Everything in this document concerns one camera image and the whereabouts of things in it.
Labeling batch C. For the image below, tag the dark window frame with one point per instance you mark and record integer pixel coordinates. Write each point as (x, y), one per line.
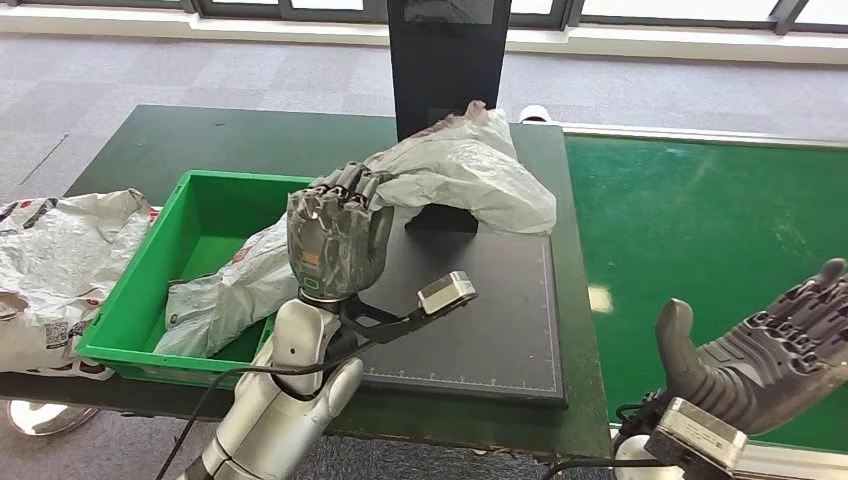
(788, 16)

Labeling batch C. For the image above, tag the black inbound scanner machine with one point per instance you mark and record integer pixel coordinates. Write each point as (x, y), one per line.
(450, 73)

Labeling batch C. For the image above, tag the white round roller end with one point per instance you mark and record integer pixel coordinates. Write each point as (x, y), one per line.
(536, 114)

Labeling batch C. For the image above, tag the chrome round stand base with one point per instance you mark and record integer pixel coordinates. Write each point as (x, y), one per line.
(46, 416)

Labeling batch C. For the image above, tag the white parcel large red logo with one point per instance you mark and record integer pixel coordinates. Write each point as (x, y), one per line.
(225, 298)

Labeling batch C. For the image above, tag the green plastic crate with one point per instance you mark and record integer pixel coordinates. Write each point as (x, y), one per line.
(132, 311)

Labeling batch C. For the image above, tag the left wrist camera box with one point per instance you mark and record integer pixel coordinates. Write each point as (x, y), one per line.
(447, 291)

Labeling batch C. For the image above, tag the plain grey-white parcel bag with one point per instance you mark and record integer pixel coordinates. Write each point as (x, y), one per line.
(464, 172)

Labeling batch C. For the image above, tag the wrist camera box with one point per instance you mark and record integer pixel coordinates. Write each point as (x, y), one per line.
(447, 291)
(696, 434)

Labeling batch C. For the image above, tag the dark green table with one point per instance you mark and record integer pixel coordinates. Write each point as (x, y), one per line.
(232, 142)

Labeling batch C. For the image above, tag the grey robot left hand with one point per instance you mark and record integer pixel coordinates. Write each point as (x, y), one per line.
(338, 245)

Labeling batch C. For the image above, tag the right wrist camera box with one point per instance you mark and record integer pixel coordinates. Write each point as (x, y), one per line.
(696, 434)

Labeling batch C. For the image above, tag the green conveyor belt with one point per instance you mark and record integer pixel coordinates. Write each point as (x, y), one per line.
(696, 218)

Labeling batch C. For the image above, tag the large crumpled white sack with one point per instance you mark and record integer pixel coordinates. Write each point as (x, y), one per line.
(60, 265)

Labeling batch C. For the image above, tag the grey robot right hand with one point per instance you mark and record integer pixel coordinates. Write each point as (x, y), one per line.
(762, 371)

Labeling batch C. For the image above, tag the white window sill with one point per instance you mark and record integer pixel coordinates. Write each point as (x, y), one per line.
(132, 26)

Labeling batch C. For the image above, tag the aluminium conveyor frame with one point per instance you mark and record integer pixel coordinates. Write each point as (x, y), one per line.
(662, 130)

